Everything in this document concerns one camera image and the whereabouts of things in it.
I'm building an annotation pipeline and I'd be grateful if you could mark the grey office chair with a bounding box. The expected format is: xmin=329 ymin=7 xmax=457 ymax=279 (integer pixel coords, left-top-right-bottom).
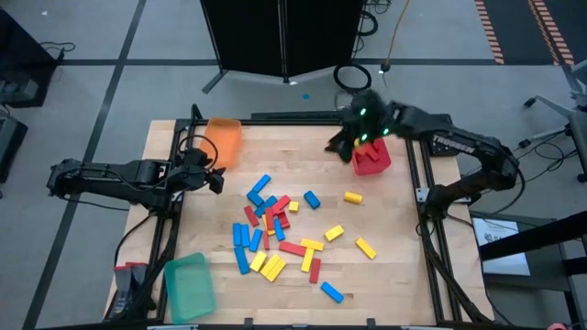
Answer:
xmin=522 ymin=59 xmax=587 ymax=184

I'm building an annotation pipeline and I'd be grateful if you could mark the teal translucent bin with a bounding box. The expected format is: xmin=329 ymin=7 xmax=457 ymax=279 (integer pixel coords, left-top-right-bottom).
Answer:
xmin=163 ymin=251 xmax=217 ymax=325

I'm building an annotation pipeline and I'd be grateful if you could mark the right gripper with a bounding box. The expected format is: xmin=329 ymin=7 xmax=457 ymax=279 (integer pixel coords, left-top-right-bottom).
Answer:
xmin=326 ymin=91 xmax=392 ymax=165

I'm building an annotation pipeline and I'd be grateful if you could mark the black cabinet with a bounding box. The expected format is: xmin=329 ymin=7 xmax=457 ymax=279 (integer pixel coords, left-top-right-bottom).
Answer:
xmin=0 ymin=8 xmax=59 ymax=109

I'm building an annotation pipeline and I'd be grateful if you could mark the white paper sheet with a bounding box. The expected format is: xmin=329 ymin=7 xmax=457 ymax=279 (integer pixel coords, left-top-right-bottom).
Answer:
xmin=471 ymin=217 xmax=532 ymax=277

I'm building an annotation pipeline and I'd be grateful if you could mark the red plastic bin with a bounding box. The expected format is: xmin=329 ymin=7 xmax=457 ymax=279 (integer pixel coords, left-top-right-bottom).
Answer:
xmin=350 ymin=137 xmax=393 ymax=177

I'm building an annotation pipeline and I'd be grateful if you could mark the dark equipment case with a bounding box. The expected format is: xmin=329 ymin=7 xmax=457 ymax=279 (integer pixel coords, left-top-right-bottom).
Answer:
xmin=0 ymin=114 xmax=28 ymax=184

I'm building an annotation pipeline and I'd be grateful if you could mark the black room divider panel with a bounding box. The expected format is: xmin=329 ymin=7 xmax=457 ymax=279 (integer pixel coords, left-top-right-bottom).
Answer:
xmin=283 ymin=0 xmax=367 ymax=79
xmin=200 ymin=0 xmax=286 ymax=95

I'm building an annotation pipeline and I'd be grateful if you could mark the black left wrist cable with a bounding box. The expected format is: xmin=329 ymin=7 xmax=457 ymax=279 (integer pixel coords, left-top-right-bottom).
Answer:
xmin=177 ymin=134 xmax=220 ymax=171

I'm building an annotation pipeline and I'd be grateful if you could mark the yellow hanging cable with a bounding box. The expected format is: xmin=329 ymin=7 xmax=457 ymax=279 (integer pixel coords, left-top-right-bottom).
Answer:
xmin=382 ymin=0 xmax=413 ymax=88

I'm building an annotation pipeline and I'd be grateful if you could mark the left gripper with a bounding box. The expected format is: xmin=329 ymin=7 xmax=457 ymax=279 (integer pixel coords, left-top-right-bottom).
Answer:
xmin=181 ymin=163 xmax=227 ymax=195

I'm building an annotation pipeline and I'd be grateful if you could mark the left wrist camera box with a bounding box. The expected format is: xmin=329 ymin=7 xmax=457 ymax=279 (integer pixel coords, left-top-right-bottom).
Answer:
xmin=185 ymin=148 xmax=208 ymax=167

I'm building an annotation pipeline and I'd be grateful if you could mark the orange translucent bin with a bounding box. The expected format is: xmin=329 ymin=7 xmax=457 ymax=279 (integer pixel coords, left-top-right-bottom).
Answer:
xmin=199 ymin=117 xmax=243 ymax=171

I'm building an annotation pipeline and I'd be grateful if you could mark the black control box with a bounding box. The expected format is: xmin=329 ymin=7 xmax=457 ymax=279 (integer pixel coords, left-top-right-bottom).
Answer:
xmin=428 ymin=139 xmax=461 ymax=158

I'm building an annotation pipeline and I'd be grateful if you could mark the black stand beam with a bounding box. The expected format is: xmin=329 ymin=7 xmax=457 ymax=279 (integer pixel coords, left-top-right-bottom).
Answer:
xmin=479 ymin=209 xmax=587 ymax=330

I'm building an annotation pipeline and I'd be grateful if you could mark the coiled black floor cable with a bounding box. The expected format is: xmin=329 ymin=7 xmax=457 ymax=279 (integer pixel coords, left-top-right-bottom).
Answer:
xmin=332 ymin=62 xmax=373 ymax=93

